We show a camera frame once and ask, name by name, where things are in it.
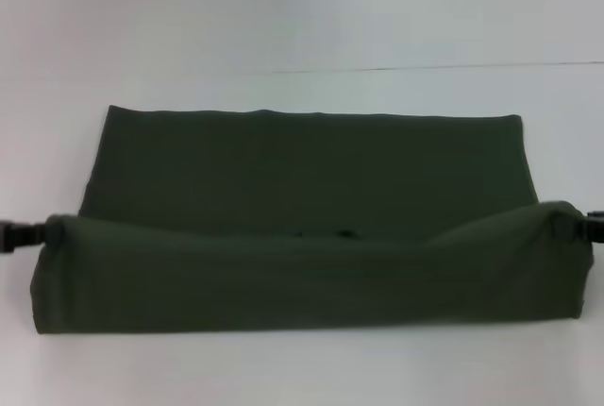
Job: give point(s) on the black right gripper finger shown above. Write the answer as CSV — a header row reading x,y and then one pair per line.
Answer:
x,y
582,229

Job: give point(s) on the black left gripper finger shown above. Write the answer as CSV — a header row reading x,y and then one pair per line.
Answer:
x,y
21,235

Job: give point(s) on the dark green printed t-shirt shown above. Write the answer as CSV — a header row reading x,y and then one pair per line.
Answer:
x,y
307,274

